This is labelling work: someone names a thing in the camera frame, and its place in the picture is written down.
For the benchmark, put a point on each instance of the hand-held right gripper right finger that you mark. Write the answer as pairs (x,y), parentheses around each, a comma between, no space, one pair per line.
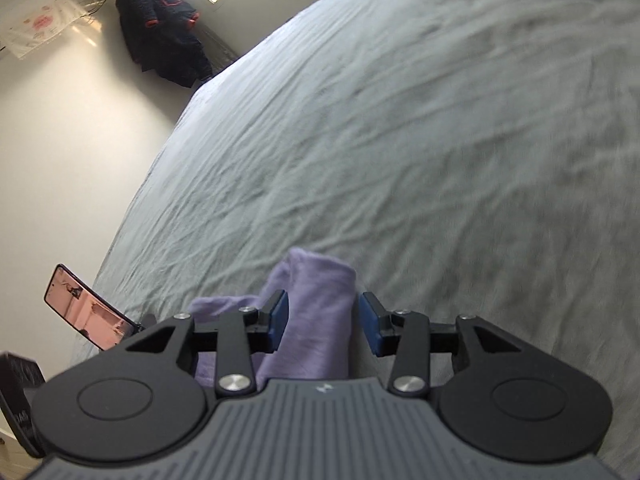
(370,325)

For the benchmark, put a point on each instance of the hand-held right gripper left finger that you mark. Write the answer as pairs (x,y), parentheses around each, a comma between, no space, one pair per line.
(280,320)

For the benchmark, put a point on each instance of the purple shirt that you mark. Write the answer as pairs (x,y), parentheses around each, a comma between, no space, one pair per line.
(315,310)

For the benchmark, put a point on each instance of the black smartphone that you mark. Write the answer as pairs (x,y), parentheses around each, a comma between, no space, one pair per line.
(85,310)

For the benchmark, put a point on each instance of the black phone stand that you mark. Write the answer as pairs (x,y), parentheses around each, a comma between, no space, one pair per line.
(147,321)

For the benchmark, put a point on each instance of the grey bed sheet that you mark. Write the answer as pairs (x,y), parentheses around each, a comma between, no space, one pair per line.
(400,135)

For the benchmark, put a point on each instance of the dark hanging jacket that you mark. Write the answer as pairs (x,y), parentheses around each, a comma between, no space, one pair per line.
(165,40)

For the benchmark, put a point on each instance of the white plastic bag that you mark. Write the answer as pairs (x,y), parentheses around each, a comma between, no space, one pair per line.
(40,25)

